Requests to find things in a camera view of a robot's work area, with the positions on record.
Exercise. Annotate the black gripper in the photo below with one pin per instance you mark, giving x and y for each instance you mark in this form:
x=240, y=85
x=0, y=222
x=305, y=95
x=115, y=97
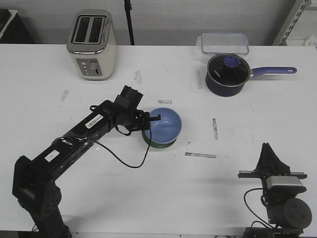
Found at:
x=268, y=165
x=141, y=120

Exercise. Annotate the blue bowl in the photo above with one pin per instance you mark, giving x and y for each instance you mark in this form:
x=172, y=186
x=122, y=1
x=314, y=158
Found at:
x=167, y=129

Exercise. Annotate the green bowl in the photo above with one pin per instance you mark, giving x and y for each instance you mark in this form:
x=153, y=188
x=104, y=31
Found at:
x=155, y=144

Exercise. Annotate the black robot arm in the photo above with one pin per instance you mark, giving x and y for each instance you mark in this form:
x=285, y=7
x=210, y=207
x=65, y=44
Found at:
x=34, y=180
x=287, y=215

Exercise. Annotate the dark blue saucepan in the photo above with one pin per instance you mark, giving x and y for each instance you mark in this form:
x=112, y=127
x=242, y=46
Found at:
x=228, y=91

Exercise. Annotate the clear plastic food container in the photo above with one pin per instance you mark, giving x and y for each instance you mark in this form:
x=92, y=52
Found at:
x=217, y=43

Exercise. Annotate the glass pot lid blue knob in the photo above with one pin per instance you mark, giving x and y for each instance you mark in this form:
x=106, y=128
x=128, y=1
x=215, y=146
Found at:
x=228, y=70

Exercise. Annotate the cream and chrome toaster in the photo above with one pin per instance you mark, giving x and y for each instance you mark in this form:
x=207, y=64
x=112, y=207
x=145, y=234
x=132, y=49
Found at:
x=92, y=45

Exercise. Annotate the black tripod pole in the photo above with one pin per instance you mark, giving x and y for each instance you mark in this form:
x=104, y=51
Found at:
x=128, y=8

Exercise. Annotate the grey perforated metal rack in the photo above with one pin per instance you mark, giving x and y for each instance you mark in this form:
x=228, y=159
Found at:
x=299, y=26

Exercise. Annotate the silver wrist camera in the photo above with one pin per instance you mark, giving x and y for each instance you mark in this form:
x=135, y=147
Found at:
x=285, y=184

